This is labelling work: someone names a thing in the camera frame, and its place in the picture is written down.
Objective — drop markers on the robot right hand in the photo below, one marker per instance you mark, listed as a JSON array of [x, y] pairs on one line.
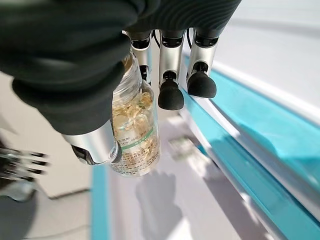
[[62, 50]]

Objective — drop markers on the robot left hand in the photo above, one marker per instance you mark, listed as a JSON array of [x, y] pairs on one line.
[[20, 165]]

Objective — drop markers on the clear bottle yellow capsules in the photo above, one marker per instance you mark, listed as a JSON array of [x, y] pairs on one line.
[[140, 120]]

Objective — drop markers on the white medical cart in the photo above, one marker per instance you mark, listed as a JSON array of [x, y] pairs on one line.
[[275, 50]]

